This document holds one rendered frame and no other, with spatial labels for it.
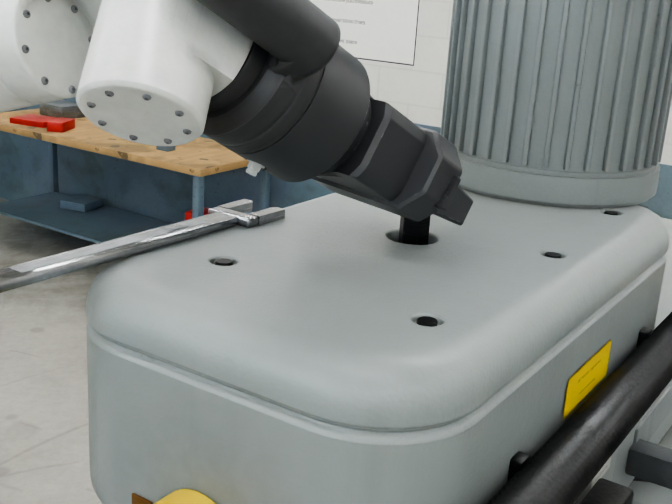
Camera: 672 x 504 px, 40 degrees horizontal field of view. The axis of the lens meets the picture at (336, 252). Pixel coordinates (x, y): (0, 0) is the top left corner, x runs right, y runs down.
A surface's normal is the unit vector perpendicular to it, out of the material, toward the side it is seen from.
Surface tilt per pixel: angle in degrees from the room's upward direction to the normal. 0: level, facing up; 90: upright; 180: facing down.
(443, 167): 90
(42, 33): 75
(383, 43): 90
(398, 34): 90
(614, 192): 90
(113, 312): 63
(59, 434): 0
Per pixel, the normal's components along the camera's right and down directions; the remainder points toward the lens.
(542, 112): -0.34, 0.26
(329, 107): 0.65, 0.25
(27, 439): 0.06, -0.95
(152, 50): 0.25, -0.30
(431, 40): -0.55, 0.22
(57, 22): 0.86, -0.06
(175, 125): -0.14, 0.93
